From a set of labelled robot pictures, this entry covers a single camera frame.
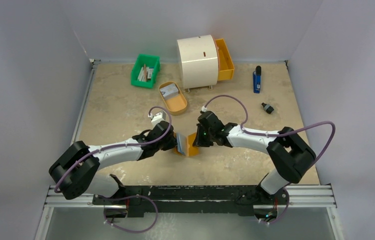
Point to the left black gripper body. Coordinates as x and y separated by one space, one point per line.
169 143

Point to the cream round drawer cabinet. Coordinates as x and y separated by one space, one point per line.
198 61

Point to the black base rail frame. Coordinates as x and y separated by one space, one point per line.
243 200

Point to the blue black marker pen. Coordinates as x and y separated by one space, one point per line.
257 79

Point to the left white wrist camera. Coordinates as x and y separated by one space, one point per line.
157 117

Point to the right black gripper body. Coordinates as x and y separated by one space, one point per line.
201 138

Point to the silver credit cards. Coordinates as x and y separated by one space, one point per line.
169 91

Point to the orange open drawer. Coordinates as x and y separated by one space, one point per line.
226 66

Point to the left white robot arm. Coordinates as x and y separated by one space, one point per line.
75 171

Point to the orange card holder wallet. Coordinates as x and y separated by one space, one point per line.
185 145

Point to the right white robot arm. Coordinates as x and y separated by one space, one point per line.
290 154

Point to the orange oval tray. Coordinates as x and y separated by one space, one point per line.
176 105

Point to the green plastic bin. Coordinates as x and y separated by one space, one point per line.
145 71

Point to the small black knob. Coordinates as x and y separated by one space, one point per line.
267 108

